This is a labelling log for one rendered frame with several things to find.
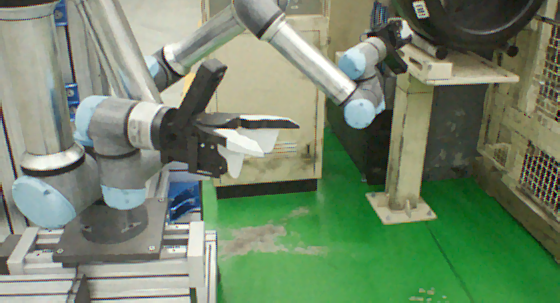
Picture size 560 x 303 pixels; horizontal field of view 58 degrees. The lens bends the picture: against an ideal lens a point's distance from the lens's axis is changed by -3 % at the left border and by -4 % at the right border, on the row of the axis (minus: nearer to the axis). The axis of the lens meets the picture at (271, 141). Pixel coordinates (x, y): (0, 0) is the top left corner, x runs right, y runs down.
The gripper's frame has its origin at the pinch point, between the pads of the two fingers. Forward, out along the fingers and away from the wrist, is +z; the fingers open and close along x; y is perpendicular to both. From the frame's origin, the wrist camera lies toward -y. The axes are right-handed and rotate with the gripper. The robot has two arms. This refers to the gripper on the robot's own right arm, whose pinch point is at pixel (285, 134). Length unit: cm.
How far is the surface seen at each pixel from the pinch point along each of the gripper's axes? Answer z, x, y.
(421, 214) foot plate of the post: 15, -169, 83
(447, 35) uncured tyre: 16, -119, -6
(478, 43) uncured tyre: 27, -125, -4
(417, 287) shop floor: 19, -117, 91
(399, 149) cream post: 1, -162, 50
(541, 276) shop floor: 67, -141, 88
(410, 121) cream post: 4, -161, 36
